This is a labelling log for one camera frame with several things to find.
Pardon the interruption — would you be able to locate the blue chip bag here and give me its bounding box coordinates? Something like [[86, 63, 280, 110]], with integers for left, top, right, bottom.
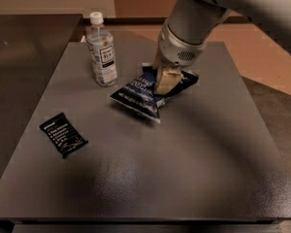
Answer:
[[111, 65, 199, 123]]

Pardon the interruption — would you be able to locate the clear plastic water bottle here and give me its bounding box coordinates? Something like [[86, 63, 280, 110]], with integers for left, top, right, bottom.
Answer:
[[85, 12, 117, 87]]

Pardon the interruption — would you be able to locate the black snack bar wrapper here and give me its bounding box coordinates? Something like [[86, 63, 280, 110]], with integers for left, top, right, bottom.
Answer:
[[40, 113, 88, 158]]

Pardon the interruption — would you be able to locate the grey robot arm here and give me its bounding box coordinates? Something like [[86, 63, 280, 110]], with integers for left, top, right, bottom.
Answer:
[[153, 0, 291, 95]]

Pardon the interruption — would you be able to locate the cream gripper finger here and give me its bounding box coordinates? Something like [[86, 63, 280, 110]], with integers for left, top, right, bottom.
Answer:
[[153, 64, 183, 95], [152, 50, 161, 70]]

